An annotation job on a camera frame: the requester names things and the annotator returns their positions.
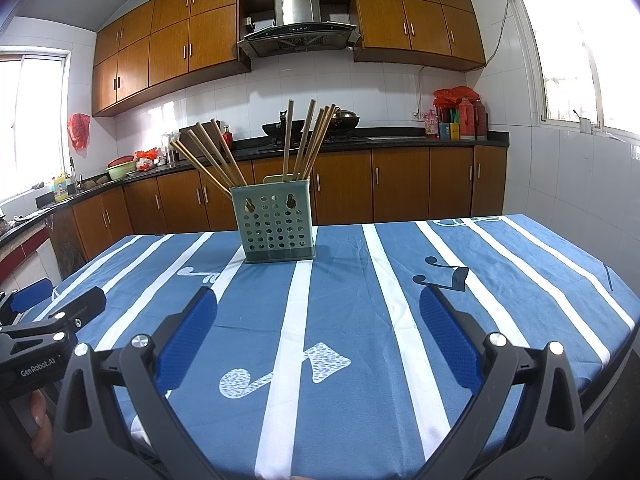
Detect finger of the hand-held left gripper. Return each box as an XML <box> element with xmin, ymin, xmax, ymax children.
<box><xmin>0</xmin><ymin>279</ymin><xmax>54</xmax><ymax>329</ymax></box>
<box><xmin>29</xmin><ymin>285</ymin><xmax>107</xmax><ymax>334</ymax></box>

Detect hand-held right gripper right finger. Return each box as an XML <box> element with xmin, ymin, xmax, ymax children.
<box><xmin>419</xmin><ymin>284</ymin><xmax>586</xmax><ymax>480</ymax></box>

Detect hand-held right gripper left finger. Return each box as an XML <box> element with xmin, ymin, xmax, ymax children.
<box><xmin>52</xmin><ymin>285</ymin><xmax>218</xmax><ymax>480</ymax></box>

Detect green perforated utensil holder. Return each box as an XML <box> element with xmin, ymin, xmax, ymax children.
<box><xmin>230</xmin><ymin>175</ymin><xmax>317</xmax><ymax>265</ymax></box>

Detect person's left hand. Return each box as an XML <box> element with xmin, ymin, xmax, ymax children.
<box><xmin>25</xmin><ymin>389</ymin><xmax>57</xmax><ymax>467</ymax></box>

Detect blue white striped tablecloth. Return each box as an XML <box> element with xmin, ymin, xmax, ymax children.
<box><xmin>47</xmin><ymin>214</ymin><xmax>636</xmax><ymax>478</ymax></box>

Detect green basin with red lid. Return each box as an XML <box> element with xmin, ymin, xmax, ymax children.
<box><xmin>106</xmin><ymin>156</ymin><xmax>137</xmax><ymax>182</ymax></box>

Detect wooden base cabinets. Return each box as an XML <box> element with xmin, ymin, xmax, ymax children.
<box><xmin>50</xmin><ymin>144</ymin><xmax>508</xmax><ymax>281</ymax></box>

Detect small window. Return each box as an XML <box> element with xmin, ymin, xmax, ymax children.
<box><xmin>0</xmin><ymin>46</ymin><xmax>73</xmax><ymax>206</ymax></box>

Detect hanging red plastic bag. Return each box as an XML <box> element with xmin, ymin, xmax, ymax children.
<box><xmin>67</xmin><ymin>112</ymin><xmax>92</xmax><ymax>151</ymax></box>

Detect dark cutting board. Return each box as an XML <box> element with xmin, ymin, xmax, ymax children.
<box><xmin>179</xmin><ymin>125</ymin><xmax>223</xmax><ymax>163</ymax></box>

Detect grey utensil jar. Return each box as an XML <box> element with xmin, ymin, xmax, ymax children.
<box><xmin>160</xmin><ymin>131</ymin><xmax>180</xmax><ymax>163</ymax></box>

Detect black kitchen countertop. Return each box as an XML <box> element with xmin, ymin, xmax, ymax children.
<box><xmin>0</xmin><ymin>131</ymin><xmax>510</xmax><ymax>251</ymax></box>

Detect dark red thermos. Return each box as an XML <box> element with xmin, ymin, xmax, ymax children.
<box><xmin>472</xmin><ymin>97</ymin><xmax>488</xmax><ymax>141</ymax></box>

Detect gas stove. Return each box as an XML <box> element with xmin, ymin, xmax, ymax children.
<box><xmin>257</xmin><ymin>135</ymin><xmax>368</xmax><ymax>153</ymax></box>

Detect black wok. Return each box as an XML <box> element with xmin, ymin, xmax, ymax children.
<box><xmin>261</xmin><ymin>110</ymin><xmax>307</xmax><ymax>138</ymax></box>

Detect wok with lid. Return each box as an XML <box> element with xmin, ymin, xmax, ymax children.
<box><xmin>330</xmin><ymin>106</ymin><xmax>361</xmax><ymax>129</ymax></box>

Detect large window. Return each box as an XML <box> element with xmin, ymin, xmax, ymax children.
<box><xmin>502</xmin><ymin>0</ymin><xmax>640</xmax><ymax>143</ymax></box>

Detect steel range hood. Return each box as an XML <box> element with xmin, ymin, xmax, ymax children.
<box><xmin>236</xmin><ymin>0</ymin><xmax>361</xmax><ymax>58</ymax></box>

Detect long wooden wall cabinet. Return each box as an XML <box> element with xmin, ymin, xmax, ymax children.
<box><xmin>92</xmin><ymin>0</ymin><xmax>252</xmax><ymax>117</ymax></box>

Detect thin wall cable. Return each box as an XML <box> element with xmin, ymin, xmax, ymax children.
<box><xmin>482</xmin><ymin>0</ymin><xmax>518</xmax><ymax>66</ymax></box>

